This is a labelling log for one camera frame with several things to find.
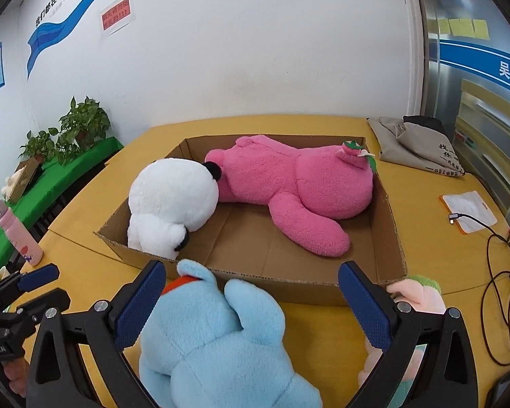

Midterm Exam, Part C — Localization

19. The green tablecloth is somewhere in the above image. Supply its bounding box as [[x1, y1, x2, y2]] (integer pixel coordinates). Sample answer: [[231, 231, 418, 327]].
[[0, 136, 124, 282]]

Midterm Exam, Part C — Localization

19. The black cloth item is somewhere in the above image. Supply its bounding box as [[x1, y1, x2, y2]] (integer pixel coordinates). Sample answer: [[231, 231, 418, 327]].
[[403, 115, 445, 133]]

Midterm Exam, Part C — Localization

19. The pink rabbit water bottle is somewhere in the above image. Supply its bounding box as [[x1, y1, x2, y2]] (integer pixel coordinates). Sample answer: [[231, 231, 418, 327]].
[[0, 186, 44, 267]]

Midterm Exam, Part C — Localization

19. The brown cardboard box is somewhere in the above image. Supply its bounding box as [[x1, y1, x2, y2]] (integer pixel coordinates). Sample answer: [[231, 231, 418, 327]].
[[93, 135, 409, 307]]

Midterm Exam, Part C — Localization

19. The blue wave wall decal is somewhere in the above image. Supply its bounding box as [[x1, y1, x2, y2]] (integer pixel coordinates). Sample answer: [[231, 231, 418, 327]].
[[25, 0, 164, 80]]

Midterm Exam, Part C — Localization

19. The small cardboard box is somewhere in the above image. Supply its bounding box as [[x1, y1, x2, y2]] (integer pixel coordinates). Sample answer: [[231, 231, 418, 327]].
[[7, 157, 44, 203]]

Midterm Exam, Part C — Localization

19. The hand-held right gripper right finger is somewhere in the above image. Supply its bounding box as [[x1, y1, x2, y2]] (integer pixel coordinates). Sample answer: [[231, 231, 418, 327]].
[[339, 261, 479, 408]]

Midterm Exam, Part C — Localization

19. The large potted green plant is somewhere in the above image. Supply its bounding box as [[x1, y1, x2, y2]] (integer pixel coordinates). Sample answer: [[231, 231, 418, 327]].
[[55, 95, 112, 152]]

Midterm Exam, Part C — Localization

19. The white pouch with orange edge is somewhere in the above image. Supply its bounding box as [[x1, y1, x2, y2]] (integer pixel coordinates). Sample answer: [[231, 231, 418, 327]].
[[439, 189, 499, 236]]

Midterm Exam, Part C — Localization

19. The black smartphone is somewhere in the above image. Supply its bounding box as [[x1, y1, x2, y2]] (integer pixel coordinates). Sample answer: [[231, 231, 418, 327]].
[[490, 367, 510, 408]]

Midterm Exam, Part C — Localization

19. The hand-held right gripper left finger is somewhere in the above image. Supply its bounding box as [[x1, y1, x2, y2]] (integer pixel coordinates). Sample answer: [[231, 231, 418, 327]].
[[25, 259, 167, 408]]

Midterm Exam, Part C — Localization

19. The red wall notice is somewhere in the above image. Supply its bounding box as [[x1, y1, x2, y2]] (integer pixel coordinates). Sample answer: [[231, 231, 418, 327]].
[[98, 0, 136, 38]]

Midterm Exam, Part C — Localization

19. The beige tote bag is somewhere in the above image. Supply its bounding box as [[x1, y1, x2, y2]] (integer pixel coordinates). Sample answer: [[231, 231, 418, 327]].
[[367, 116, 469, 178]]

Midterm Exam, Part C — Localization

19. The black cable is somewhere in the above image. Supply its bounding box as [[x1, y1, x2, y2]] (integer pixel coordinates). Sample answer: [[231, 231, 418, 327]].
[[448, 212, 510, 269], [482, 233, 510, 367]]

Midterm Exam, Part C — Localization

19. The pink and green plush toy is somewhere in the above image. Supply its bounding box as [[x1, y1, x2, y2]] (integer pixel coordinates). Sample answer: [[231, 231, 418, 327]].
[[357, 275, 447, 408]]

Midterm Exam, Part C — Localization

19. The small potted green plant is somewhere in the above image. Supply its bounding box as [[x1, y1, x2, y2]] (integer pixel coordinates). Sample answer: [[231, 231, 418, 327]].
[[24, 129, 61, 165]]

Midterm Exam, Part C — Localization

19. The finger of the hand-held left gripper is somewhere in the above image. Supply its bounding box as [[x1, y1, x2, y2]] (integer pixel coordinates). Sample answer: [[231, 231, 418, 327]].
[[17, 263, 61, 292], [9, 288, 72, 324]]

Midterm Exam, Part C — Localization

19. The blue wall banner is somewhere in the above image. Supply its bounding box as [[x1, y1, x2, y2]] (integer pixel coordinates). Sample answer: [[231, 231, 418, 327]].
[[438, 37, 510, 91]]

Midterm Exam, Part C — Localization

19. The person's left hand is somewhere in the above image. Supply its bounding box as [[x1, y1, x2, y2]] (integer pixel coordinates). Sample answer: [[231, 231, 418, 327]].
[[2, 356, 30, 397]]

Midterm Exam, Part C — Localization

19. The pink plush bear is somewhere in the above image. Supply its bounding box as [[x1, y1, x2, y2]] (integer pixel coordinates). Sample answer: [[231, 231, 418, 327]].
[[204, 134, 380, 259]]

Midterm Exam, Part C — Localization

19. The light blue plush toy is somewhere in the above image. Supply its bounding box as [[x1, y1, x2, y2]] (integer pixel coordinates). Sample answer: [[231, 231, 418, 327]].
[[138, 258, 324, 408]]

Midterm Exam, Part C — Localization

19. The white plush toy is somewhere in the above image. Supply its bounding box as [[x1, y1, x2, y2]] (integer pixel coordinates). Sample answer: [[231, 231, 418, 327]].
[[126, 159, 222, 260]]

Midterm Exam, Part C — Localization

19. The small cream plush toy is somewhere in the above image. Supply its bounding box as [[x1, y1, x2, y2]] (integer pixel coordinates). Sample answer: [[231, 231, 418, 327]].
[[0, 174, 18, 199]]

